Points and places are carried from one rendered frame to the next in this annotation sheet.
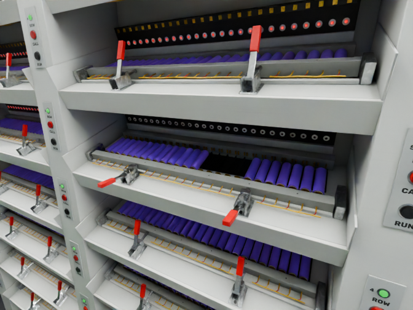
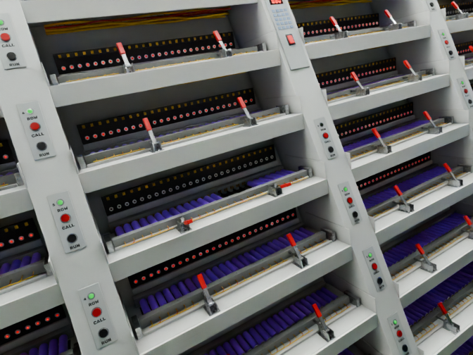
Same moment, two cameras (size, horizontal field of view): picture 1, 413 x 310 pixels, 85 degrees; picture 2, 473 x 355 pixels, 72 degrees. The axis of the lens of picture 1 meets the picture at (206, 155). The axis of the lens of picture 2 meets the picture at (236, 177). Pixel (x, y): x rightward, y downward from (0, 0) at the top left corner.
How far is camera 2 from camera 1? 0.70 m
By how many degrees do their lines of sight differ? 54
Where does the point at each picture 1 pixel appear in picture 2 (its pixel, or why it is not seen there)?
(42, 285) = not seen: outside the picture
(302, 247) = (312, 192)
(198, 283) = (276, 279)
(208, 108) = (236, 139)
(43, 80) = (50, 170)
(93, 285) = not seen: outside the picture
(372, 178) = (315, 142)
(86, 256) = not seen: outside the picture
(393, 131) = (310, 122)
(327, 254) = (322, 189)
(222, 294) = (295, 270)
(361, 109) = (298, 118)
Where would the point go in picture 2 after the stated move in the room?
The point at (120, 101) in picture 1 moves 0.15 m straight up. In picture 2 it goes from (165, 158) to (145, 99)
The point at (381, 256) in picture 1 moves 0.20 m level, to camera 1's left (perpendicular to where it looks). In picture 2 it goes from (335, 173) to (305, 187)
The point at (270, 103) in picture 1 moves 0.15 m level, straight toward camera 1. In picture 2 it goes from (267, 126) to (306, 103)
